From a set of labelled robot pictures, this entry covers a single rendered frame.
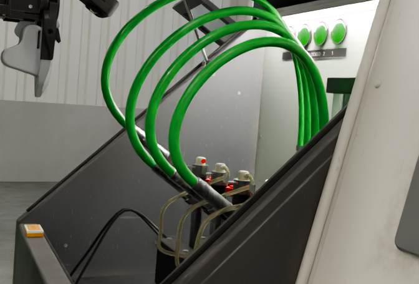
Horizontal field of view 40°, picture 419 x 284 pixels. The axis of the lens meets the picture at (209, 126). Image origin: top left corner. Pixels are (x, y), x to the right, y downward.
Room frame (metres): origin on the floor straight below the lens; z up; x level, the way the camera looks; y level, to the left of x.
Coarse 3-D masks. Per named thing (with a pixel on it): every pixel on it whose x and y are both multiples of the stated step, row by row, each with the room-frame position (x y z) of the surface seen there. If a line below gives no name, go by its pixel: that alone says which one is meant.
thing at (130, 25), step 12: (156, 0) 0.95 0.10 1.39; (168, 0) 0.95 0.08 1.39; (252, 0) 1.02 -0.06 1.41; (264, 0) 1.02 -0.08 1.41; (144, 12) 0.93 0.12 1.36; (276, 12) 1.03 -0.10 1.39; (132, 24) 0.92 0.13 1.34; (120, 36) 0.92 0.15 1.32; (108, 48) 0.92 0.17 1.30; (108, 60) 0.91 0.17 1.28; (108, 72) 0.91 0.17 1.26; (108, 84) 0.91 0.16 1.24; (300, 84) 1.06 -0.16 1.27; (108, 96) 0.91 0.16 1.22; (300, 96) 1.06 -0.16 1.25; (108, 108) 0.92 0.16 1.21; (300, 108) 1.06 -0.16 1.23; (120, 120) 0.92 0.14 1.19; (300, 120) 1.06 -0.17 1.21; (300, 132) 1.06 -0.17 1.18; (300, 144) 1.06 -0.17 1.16
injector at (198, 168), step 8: (192, 168) 0.98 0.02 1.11; (200, 168) 0.97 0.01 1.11; (200, 176) 0.97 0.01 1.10; (184, 200) 0.98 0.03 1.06; (200, 208) 0.98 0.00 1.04; (192, 216) 0.98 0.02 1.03; (200, 216) 0.98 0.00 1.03; (192, 224) 0.98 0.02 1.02; (200, 224) 0.98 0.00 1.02; (192, 232) 0.98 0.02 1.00; (192, 240) 0.98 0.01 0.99
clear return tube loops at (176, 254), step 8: (224, 168) 0.89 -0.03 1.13; (248, 176) 0.82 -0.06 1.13; (208, 184) 0.86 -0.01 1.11; (184, 192) 0.84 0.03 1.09; (232, 192) 0.79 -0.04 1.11; (168, 200) 0.84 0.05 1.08; (192, 208) 0.76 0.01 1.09; (224, 208) 0.71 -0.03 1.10; (232, 208) 0.71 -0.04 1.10; (160, 216) 0.83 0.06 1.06; (184, 216) 0.76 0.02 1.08; (208, 216) 0.70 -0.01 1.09; (160, 224) 0.83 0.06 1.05; (160, 232) 0.83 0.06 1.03; (200, 232) 0.69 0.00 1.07; (160, 240) 0.83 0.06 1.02; (176, 240) 0.75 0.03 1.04; (160, 248) 0.82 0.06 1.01; (176, 248) 0.75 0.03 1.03; (176, 256) 0.75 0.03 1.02; (184, 256) 0.81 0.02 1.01; (176, 264) 0.75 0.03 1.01
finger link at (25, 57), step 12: (24, 36) 0.73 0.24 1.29; (36, 36) 0.73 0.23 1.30; (12, 48) 0.72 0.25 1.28; (24, 48) 0.73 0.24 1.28; (36, 48) 0.73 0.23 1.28; (12, 60) 0.72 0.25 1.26; (24, 60) 0.73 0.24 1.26; (36, 60) 0.73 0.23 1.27; (48, 60) 0.73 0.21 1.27; (36, 72) 0.73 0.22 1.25; (48, 72) 0.74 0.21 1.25; (36, 84) 0.75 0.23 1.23; (48, 84) 0.75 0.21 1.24; (36, 96) 0.75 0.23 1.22
